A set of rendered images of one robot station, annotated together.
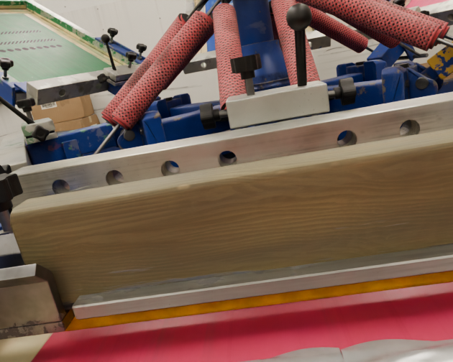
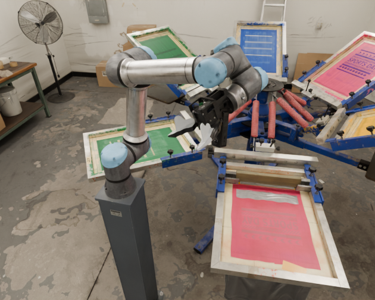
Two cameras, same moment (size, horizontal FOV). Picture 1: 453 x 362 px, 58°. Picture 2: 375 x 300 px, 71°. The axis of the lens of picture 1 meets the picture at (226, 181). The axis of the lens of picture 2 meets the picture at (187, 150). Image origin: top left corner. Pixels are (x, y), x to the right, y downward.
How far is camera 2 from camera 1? 1.44 m
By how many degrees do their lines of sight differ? 19
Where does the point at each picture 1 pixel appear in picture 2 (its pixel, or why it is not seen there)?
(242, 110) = (258, 149)
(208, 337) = (252, 188)
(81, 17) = not seen: outside the picture
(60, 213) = (241, 174)
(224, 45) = (255, 117)
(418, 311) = (274, 190)
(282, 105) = (265, 149)
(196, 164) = (249, 158)
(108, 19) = not seen: outside the picture
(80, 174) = (228, 154)
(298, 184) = (266, 177)
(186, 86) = (209, 37)
